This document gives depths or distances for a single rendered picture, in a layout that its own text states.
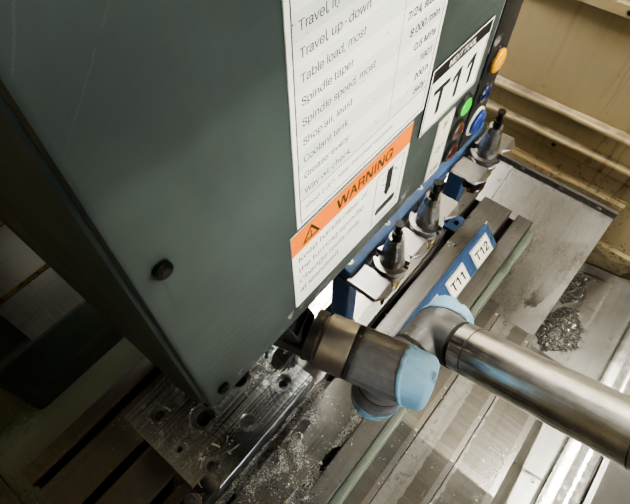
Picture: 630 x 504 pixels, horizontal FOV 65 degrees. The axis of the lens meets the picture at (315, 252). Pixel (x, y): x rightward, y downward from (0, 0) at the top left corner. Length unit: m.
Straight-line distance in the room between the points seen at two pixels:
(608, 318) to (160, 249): 1.49
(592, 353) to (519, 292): 0.25
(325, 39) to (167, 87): 0.10
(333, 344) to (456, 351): 0.19
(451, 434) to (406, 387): 0.64
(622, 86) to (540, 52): 0.20
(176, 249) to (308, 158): 0.10
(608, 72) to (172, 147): 1.23
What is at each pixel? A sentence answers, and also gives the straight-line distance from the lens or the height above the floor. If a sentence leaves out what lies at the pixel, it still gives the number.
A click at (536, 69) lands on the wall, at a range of 1.42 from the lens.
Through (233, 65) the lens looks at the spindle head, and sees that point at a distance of 0.22.
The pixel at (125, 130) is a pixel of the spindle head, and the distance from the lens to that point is 0.20.
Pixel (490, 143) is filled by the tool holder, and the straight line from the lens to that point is 1.03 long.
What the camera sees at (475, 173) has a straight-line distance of 1.03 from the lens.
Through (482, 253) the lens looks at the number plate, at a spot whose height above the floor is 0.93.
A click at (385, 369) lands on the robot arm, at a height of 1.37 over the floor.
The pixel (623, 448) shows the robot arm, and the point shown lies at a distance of 0.66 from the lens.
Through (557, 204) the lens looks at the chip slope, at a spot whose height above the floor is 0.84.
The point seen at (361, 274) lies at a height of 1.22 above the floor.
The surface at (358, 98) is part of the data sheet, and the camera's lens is 0.32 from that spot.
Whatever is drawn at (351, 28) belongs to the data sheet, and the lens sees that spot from 0.28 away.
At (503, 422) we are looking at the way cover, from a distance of 1.33.
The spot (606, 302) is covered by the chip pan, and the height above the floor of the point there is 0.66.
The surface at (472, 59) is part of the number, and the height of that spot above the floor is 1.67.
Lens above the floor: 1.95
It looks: 57 degrees down
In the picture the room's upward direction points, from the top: 1 degrees counter-clockwise
